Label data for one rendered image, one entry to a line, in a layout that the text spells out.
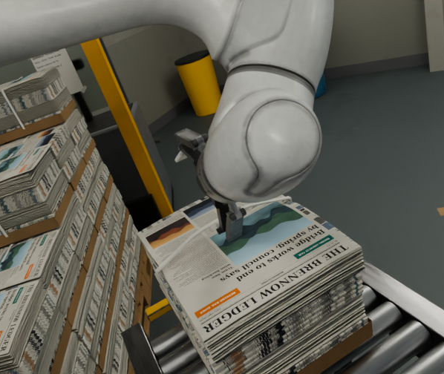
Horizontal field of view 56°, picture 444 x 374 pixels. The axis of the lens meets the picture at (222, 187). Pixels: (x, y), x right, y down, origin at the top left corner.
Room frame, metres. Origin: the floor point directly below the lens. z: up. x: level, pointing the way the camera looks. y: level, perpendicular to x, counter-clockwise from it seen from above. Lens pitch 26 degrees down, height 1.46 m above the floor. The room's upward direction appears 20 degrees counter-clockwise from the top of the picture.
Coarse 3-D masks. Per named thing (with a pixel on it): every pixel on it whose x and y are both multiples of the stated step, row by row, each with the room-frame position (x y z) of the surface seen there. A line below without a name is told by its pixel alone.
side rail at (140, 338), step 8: (128, 328) 0.78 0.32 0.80; (136, 328) 0.77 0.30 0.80; (128, 336) 0.76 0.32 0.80; (136, 336) 0.75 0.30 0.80; (144, 336) 0.74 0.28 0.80; (128, 344) 0.73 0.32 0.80; (136, 344) 0.72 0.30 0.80; (144, 344) 0.71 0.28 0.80; (128, 352) 0.71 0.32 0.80; (136, 352) 0.70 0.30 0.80; (144, 352) 0.69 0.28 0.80; (152, 352) 0.68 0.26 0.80; (136, 360) 0.68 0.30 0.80; (144, 360) 0.67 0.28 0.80; (152, 360) 0.66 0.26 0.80; (136, 368) 0.65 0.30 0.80; (144, 368) 0.65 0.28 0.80; (152, 368) 0.64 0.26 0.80
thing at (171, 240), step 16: (192, 208) 0.81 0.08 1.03; (208, 208) 0.78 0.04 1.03; (160, 224) 0.79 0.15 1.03; (176, 224) 0.76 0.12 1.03; (192, 224) 0.74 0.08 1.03; (144, 240) 0.74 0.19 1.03; (160, 240) 0.72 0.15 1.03; (176, 240) 0.70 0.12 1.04; (160, 256) 0.66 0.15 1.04; (160, 272) 0.65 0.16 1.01
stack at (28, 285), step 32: (96, 192) 1.92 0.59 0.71; (64, 224) 1.45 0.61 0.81; (0, 256) 1.34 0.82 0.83; (32, 256) 1.25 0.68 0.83; (64, 256) 1.32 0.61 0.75; (96, 256) 1.54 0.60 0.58; (128, 256) 1.90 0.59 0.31; (0, 288) 1.12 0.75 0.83; (32, 288) 1.06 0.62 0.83; (64, 288) 1.20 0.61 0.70; (96, 288) 1.39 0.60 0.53; (128, 288) 1.70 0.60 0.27; (0, 320) 0.96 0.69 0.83; (32, 320) 0.97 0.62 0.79; (64, 320) 1.10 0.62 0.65; (96, 320) 1.27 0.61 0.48; (128, 320) 1.52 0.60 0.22; (0, 352) 0.83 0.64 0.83; (32, 352) 0.89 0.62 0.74; (96, 352) 1.15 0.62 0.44
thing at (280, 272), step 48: (240, 240) 0.62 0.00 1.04; (288, 240) 0.58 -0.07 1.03; (336, 240) 0.54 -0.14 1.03; (192, 288) 0.54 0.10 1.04; (240, 288) 0.50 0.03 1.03; (288, 288) 0.48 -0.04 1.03; (336, 288) 0.51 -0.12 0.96; (192, 336) 0.54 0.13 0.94; (240, 336) 0.45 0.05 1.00; (288, 336) 0.48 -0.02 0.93; (336, 336) 0.51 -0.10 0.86
